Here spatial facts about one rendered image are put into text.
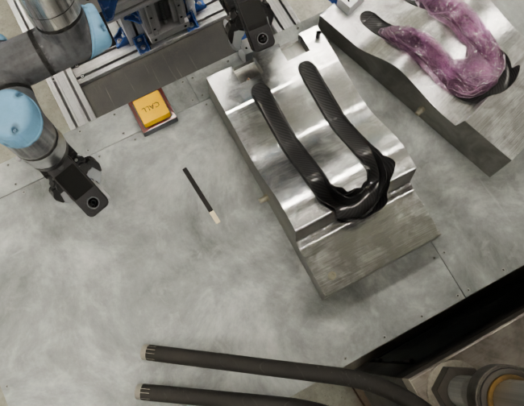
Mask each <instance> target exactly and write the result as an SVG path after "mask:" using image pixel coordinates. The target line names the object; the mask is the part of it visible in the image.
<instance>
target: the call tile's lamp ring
mask: <svg viewBox="0 0 524 406"><path fill-rule="evenodd" d="M157 90H158V91H159V92H160V94H161V96H162V98H163V99H164V101H165V103H166V105H167V107H168V109H169V111H170V112H171V114H172V117H170V118H167V119H165V120H163V121H161V122H158V123H157V124H155V125H153V126H150V127H149V128H147V129H144V127H143V124H142V122H141V121H140V119H139V116H138V114H137V113H136V111H135V108H134V106H133V101H131V102H129V103H128V104H129V106H130V107H131V110H132V112H133V114H134V115H135V118H136V120H137V122H138V124H139V126H140V128H141V130H142V132H143V133H145V132H147V131H150V130H152V129H154V128H156V127H158V126H160V125H162V124H164V123H166V122H168V121H170V120H173V119H174V118H176V117H177V116H176V115H175V113H174V111H173V109H172V107H171V106H170V104H169V102H168V99H167V98H166V96H165V95H164V92H163V90H162V88H159V89H157ZM155 91H156V90H155Z"/></svg>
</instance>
